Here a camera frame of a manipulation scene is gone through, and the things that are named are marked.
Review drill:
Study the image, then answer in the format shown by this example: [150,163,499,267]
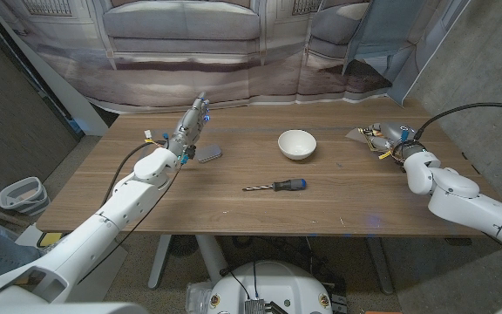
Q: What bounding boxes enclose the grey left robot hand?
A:
[166,91,211,165]

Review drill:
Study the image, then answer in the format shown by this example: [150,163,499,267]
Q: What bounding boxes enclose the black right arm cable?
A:
[412,102,502,140]

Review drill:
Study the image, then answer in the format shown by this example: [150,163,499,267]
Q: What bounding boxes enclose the yellow snack packet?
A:
[345,125,392,160]

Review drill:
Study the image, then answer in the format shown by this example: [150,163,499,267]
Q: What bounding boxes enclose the grey white floor basket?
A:
[0,176,51,217]

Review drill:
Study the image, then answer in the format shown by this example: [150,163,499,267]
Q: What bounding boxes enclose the white backdrop stand post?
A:
[0,0,109,136]

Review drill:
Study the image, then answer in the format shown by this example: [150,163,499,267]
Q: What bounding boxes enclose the clear plastic container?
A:
[185,281,215,314]

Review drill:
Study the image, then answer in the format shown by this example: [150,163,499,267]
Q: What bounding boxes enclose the white ceramic bowl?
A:
[277,129,318,161]

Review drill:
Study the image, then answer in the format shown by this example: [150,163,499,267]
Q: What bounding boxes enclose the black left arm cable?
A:
[100,140,169,210]

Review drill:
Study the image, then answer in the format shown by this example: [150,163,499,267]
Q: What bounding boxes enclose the printed sofa room backdrop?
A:
[0,0,472,115]

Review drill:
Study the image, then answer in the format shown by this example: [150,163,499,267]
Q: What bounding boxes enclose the white table leg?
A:
[194,234,230,284]
[147,234,173,290]
[366,237,395,296]

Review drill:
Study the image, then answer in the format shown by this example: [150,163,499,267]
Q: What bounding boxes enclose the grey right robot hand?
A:
[361,121,426,160]

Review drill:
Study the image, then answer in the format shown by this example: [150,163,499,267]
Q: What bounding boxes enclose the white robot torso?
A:
[206,260,334,314]

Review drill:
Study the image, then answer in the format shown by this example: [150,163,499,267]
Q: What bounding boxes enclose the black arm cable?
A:
[412,102,502,140]
[100,140,169,210]

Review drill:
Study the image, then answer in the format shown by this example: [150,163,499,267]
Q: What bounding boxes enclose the black blue handled screwdriver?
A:
[241,178,308,193]

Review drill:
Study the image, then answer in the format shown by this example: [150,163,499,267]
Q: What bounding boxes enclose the grey yellow sneaker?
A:
[36,232,71,258]

